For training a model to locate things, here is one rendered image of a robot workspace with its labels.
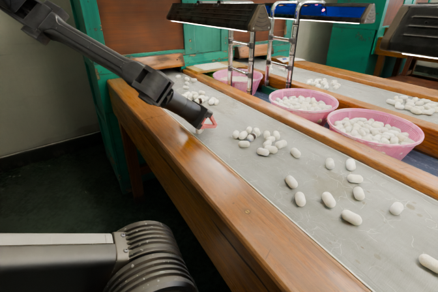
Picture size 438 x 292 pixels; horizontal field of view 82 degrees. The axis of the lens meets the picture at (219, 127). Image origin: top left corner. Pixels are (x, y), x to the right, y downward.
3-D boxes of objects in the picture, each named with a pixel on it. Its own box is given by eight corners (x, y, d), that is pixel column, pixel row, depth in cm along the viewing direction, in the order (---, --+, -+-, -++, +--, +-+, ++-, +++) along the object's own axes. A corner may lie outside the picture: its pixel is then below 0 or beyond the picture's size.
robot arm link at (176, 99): (163, 106, 66) (173, 87, 66) (152, 102, 71) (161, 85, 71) (183, 117, 70) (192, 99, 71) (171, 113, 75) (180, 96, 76)
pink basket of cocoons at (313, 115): (322, 142, 88) (328, 117, 84) (255, 122, 102) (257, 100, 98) (340, 116, 107) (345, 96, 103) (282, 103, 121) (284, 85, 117)
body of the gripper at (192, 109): (196, 102, 80) (178, 90, 76) (212, 112, 73) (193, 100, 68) (185, 118, 81) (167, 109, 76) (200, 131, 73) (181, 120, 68)
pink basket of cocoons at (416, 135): (384, 185, 67) (396, 156, 63) (306, 143, 87) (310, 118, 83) (428, 156, 80) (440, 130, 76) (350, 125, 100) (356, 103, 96)
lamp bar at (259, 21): (250, 32, 70) (251, 3, 67) (166, 20, 117) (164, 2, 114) (272, 30, 74) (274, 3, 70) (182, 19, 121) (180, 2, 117)
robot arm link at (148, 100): (140, 96, 62) (159, 69, 64) (124, 92, 71) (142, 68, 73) (174, 121, 70) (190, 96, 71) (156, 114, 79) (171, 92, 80)
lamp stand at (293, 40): (287, 103, 122) (301, 0, 102) (260, 92, 137) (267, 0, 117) (313, 96, 131) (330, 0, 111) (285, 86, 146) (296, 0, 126)
